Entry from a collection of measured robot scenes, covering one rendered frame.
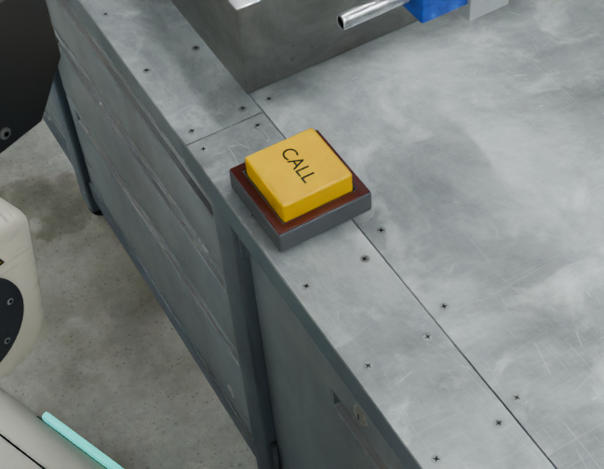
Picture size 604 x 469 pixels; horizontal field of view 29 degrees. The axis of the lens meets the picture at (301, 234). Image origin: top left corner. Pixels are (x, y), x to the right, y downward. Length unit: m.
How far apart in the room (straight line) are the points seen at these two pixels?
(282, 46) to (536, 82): 0.21
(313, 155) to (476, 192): 0.13
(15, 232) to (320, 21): 0.30
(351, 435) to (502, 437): 0.37
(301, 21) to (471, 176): 0.19
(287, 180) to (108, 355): 1.00
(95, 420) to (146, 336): 0.16
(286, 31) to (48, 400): 0.97
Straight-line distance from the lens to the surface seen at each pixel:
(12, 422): 1.45
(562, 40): 1.03
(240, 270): 1.19
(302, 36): 0.98
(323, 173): 0.86
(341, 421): 1.14
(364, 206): 0.88
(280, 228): 0.85
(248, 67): 0.97
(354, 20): 0.84
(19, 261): 0.96
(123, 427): 1.75
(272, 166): 0.87
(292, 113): 0.96
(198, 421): 1.73
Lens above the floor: 1.47
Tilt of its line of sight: 50 degrees down
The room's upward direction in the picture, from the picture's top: 5 degrees counter-clockwise
